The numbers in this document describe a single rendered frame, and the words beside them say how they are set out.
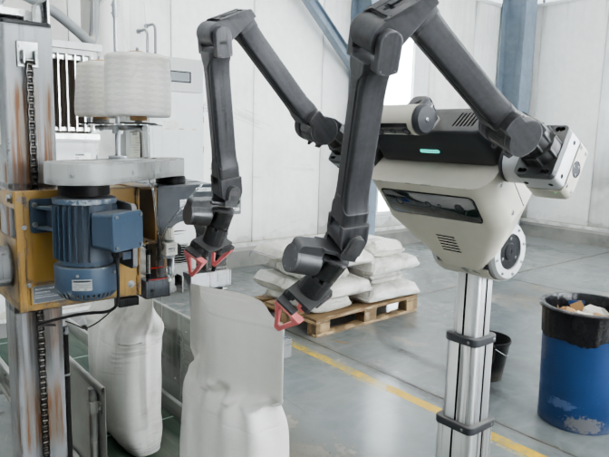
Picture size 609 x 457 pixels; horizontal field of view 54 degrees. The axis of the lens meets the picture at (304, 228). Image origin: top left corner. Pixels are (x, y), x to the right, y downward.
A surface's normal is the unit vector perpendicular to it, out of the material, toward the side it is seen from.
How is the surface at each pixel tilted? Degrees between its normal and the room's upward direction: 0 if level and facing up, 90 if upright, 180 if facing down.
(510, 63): 90
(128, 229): 90
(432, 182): 40
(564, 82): 90
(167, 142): 90
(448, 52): 115
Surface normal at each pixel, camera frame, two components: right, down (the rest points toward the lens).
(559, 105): -0.77, 0.07
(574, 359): -0.56, 0.16
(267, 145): 0.63, 0.13
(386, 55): 0.38, 0.52
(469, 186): -0.48, -0.71
